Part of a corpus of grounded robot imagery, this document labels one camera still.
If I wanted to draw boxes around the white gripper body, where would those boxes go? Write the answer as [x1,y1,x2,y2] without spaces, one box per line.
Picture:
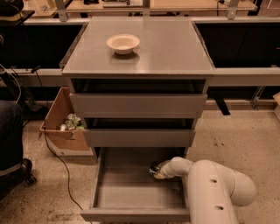
[160,161,175,179]

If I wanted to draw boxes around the brown cardboard box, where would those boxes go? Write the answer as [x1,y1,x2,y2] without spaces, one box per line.
[40,87,92,156]

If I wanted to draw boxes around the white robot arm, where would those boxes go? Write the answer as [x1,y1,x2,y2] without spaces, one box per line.
[150,157,257,224]

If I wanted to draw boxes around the grey drawer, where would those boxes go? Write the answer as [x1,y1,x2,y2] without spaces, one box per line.
[80,148,190,222]
[83,118,195,148]
[70,79,207,118]

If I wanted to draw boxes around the person leg dark trousers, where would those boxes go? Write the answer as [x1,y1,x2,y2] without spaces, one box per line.
[0,101,23,177]

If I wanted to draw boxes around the white paper bowl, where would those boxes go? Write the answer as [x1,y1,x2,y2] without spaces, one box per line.
[107,34,140,55]

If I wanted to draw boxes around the grey bottom drawer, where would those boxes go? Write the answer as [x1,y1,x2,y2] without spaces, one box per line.
[80,148,190,222]

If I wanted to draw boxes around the grey middle drawer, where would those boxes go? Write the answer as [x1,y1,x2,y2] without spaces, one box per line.
[83,118,195,148]

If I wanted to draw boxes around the crumpled green white trash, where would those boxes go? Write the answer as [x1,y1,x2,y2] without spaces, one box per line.
[59,113,83,131]

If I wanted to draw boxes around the grey top drawer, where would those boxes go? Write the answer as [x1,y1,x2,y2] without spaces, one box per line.
[70,79,207,118]

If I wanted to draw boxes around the black power cable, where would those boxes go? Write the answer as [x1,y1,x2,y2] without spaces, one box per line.
[31,65,84,211]

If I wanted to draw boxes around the grey drawer cabinet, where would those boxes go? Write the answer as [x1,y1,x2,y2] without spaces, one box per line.
[62,17,214,154]

